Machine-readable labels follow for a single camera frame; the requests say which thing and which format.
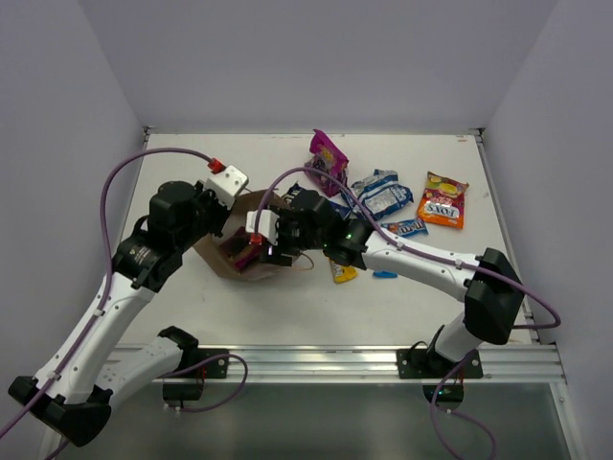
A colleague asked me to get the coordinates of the blue candy packet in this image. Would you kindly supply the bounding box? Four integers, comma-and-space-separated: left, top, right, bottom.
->
381, 218, 429, 238

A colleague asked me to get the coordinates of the light blue snack bar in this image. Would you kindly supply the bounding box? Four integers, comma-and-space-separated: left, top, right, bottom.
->
373, 270, 397, 279

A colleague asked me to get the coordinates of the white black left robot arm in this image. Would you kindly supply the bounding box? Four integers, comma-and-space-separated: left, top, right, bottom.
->
9, 181, 238, 447

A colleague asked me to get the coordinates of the magenta snack wrapper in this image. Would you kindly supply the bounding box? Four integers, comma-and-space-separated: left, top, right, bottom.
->
305, 129, 349, 197

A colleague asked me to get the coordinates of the aluminium mounting rail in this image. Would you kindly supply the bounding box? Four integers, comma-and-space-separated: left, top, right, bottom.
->
119, 342, 569, 384

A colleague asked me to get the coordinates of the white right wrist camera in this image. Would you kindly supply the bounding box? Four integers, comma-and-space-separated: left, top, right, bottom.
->
245, 210, 279, 246

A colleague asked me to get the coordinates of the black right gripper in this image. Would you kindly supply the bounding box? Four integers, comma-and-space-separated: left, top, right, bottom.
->
260, 207, 329, 265

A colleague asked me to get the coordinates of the purple camera cable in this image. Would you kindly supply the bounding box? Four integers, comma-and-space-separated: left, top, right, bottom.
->
0, 147, 226, 460
248, 166, 561, 460

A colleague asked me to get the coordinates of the orange snack packet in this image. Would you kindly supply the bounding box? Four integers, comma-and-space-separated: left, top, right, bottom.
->
417, 172, 469, 230

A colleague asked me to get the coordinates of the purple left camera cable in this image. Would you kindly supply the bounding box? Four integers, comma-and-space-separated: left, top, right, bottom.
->
0, 147, 226, 460

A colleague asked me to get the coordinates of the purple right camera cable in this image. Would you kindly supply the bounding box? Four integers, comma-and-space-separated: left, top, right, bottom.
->
248, 166, 561, 460

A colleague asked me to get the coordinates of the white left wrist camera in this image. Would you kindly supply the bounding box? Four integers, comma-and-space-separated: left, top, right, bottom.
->
205, 165, 249, 210

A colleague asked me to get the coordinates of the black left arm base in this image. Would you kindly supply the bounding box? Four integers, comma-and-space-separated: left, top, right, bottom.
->
162, 347, 229, 406

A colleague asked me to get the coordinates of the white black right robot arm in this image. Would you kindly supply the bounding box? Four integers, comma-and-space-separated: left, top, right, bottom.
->
246, 191, 524, 377

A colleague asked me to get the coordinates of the blue white snack bag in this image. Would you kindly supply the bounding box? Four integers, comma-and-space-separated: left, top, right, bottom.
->
350, 169, 414, 220

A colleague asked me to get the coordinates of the dark blue snack packet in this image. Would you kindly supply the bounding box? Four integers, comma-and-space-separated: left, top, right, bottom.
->
282, 182, 352, 218

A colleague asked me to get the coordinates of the yellow snack packet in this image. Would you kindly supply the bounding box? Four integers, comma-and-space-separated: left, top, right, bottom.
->
329, 259, 358, 284

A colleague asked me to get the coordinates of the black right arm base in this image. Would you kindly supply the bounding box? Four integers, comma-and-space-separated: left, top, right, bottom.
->
396, 341, 484, 409

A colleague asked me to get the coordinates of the small magenta snack packet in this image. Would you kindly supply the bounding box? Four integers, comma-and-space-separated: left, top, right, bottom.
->
224, 227, 261, 272

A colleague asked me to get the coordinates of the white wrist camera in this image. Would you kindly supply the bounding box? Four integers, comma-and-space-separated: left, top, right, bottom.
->
205, 165, 249, 210
245, 210, 279, 246

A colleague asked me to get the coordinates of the brown paper bag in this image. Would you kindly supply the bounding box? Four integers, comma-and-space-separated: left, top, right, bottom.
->
193, 190, 289, 282

